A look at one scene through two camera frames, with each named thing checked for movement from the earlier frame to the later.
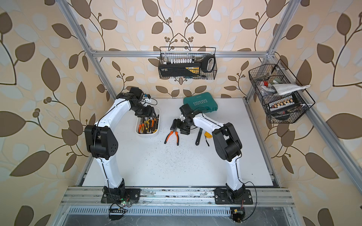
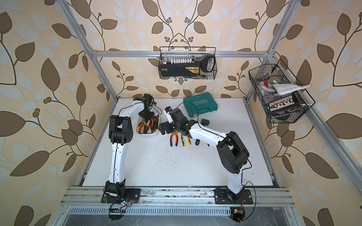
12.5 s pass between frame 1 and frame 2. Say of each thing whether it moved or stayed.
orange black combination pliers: moved
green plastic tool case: stayed
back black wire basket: stayed
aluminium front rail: stayed
